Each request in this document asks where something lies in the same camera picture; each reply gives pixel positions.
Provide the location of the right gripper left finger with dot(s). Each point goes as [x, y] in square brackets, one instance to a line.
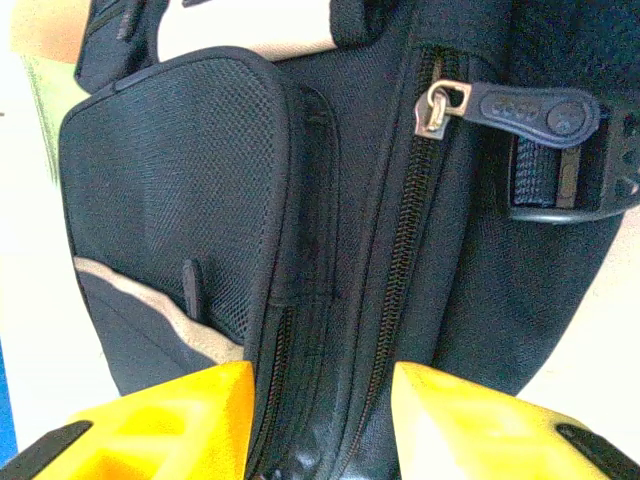
[175, 420]

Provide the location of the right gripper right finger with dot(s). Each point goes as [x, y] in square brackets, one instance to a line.
[475, 430]

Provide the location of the navy blue backpack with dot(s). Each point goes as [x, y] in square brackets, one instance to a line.
[350, 200]

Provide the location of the mint green lunch box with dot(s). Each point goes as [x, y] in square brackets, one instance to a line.
[45, 110]

